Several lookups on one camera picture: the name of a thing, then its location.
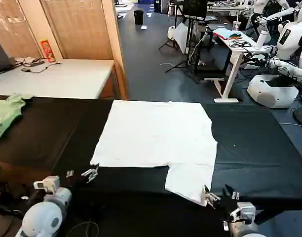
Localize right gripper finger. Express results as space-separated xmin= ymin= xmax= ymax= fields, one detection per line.
xmin=202 ymin=184 xmax=222 ymax=209
xmin=222 ymin=184 xmax=240 ymax=200

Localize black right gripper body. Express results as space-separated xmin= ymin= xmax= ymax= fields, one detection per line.
xmin=214 ymin=194 xmax=242 ymax=222

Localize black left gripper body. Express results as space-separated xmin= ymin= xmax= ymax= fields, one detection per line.
xmin=63 ymin=175 xmax=89 ymax=196

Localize white shirt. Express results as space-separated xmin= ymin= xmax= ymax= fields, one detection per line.
xmin=89 ymin=100 xmax=218 ymax=207

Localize black table cloth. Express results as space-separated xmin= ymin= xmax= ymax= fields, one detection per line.
xmin=0 ymin=96 xmax=302 ymax=237

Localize green shirt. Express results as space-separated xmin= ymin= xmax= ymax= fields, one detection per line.
xmin=0 ymin=93 xmax=34 ymax=140

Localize white side table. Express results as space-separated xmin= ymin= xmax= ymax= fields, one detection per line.
xmin=0 ymin=58 xmax=116 ymax=99

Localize black power strip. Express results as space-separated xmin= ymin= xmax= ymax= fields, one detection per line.
xmin=22 ymin=59 xmax=46 ymax=67

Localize red cardboard box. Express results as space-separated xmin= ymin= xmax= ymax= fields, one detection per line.
xmin=40 ymin=39 xmax=58 ymax=63

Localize dark laptop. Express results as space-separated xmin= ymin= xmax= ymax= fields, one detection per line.
xmin=0 ymin=41 xmax=17 ymax=76

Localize white desk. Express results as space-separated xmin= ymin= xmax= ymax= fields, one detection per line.
xmin=204 ymin=31 xmax=268 ymax=103

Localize wooden partition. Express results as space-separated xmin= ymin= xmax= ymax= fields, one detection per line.
xmin=0 ymin=0 xmax=129 ymax=100

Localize black tripod stand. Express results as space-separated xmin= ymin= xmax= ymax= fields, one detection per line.
xmin=158 ymin=14 xmax=217 ymax=84

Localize pile of coloured cloths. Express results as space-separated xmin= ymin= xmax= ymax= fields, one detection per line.
xmin=213 ymin=27 xmax=243 ymax=40

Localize white board panel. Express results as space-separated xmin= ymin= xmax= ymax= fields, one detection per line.
xmin=174 ymin=22 xmax=191 ymax=55

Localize black waste bin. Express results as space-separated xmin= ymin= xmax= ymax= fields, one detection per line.
xmin=133 ymin=10 xmax=145 ymax=26

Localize cup with straw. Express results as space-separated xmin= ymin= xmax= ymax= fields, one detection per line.
xmin=232 ymin=14 xmax=242 ymax=32

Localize white humanoid robot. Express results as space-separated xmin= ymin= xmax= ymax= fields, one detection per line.
xmin=246 ymin=0 xmax=291 ymax=32
xmin=241 ymin=4 xmax=302 ymax=83

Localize black monitor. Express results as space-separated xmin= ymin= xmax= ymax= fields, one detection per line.
xmin=182 ymin=0 xmax=208 ymax=21

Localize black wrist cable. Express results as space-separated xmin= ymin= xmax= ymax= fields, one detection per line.
xmin=71 ymin=221 xmax=100 ymax=237

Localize black cable with plug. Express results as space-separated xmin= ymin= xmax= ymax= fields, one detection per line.
xmin=21 ymin=62 xmax=61 ymax=74

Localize black coiled cables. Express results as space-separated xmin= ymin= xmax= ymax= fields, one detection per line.
xmin=229 ymin=39 xmax=252 ymax=49

